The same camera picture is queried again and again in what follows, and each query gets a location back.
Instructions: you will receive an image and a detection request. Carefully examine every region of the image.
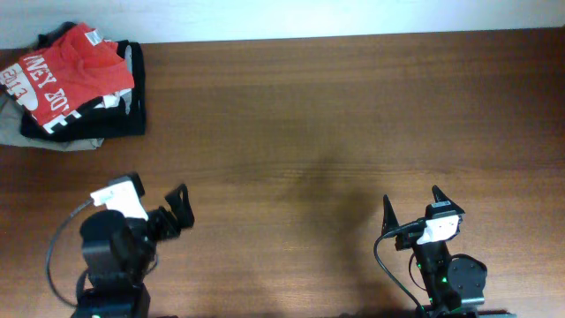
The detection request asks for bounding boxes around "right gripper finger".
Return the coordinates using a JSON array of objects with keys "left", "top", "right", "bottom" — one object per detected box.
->
[
  {"left": 381, "top": 194, "right": 400, "bottom": 235},
  {"left": 432, "top": 185, "right": 465, "bottom": 216}
]

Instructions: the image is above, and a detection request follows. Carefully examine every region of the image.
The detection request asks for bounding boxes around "red printed t-shirt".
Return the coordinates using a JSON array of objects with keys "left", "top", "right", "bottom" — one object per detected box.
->
[{"left": 1, "top": 23, "right": 134, "bottom": 134}]

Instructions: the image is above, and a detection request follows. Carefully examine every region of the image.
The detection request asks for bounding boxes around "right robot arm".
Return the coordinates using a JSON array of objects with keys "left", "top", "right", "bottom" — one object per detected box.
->
[{"left": 373, "top": 185, "right": 515, "bottom": 318}]

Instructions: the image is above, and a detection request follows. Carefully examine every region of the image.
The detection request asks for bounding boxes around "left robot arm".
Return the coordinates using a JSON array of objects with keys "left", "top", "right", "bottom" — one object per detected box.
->
[{"left": 72, "top": 181, "right": 195, "bottom": 318}]

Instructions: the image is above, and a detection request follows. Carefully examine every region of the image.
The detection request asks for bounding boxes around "black Nike t-shirt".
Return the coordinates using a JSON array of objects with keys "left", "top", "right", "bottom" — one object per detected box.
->
[{"left": 16, "top": 23, "right": 120, "bottom": 133}]

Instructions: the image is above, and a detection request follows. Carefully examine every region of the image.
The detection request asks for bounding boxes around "black folded garment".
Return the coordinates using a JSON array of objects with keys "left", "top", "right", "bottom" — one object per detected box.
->
[{"left": 19, "top": 40, "right": 147, "bottom": 142}]

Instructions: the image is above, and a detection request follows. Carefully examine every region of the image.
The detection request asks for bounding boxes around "white folded garment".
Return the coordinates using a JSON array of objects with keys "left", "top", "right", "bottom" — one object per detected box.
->
[{"left": 94, "top": 88, "right": 132, "bottom": 115}]

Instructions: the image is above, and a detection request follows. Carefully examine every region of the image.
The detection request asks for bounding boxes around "grey folded garment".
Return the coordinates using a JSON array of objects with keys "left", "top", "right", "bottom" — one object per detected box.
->
[{"left": 1, "top": 94, "right": 104, "bottom": 152}]

